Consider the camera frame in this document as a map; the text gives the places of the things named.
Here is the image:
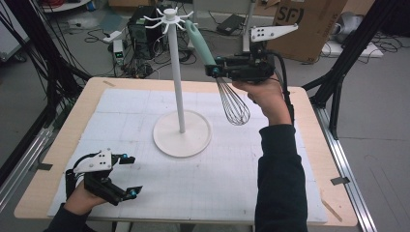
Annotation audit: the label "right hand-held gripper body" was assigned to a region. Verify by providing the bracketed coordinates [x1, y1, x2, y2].
[221, 23, 300, 83]

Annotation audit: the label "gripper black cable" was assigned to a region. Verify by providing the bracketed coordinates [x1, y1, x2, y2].
[270, 50, 297, 127]
[65, 152, 100, 201]

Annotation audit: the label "white panel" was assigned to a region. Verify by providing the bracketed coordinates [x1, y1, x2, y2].
[0, 2, 31, 63]

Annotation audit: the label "small device with green display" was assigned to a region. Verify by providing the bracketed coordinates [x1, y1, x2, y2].
[112, 39, 126, 66]

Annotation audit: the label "grey rounded object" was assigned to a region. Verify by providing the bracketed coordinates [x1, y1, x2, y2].
[332, 12, 365, 44]

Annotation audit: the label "black computer tower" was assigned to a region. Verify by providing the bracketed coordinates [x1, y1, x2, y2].
[128, 5, 176, 61]

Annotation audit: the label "flat black device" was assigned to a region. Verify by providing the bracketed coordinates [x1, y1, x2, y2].
[216, 13, 247, 36]

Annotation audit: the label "aluminium rail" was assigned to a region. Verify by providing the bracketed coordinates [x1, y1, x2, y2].
[313, 105, 379, 232]
[0, 125, 56, 212]

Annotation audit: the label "white round table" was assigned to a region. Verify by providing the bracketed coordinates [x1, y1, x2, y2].
[40, 0, 93, 14]

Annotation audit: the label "white power strip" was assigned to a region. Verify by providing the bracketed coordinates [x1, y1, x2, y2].
[102, 30, 124, 44]

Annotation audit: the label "person's left hand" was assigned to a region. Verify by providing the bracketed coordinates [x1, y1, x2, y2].
[62, 179, 108, 217]

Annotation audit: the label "green-handled wire whisk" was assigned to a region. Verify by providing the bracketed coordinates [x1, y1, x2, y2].
[184, 19, 252, 127]

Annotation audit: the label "white hook stand rack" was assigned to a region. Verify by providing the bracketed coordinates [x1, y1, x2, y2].
[143, 8, 213, 159]

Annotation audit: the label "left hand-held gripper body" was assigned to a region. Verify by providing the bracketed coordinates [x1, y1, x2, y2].
[73, 148, 131, 207]

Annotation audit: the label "long beige tape strip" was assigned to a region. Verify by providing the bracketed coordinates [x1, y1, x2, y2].
[320, 196, 343, 223]

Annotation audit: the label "white flat board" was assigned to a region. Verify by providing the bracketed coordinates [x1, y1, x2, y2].
[320, 40, 385, 60]

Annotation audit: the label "white metal stand frame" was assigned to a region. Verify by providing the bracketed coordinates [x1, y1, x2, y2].
[188, 0, 256, 54]

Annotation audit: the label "brown cardboard box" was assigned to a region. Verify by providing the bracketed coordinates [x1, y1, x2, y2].
[265, 0, 349, 64]

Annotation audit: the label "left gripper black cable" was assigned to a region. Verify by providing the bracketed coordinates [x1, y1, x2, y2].
[65, 152, 100, 201]

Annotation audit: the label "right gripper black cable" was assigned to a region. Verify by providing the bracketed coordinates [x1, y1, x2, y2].
[270, 50, 297, 127]

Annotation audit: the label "white grid mat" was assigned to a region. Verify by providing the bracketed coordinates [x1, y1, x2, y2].
[46, 88, 329, 225]

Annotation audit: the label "person's right hand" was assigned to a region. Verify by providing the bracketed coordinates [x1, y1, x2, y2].
[231, 76, 293, 128]

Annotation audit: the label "black metal frame with cables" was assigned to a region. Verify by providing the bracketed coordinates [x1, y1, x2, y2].
[0, 0, 94, 130]

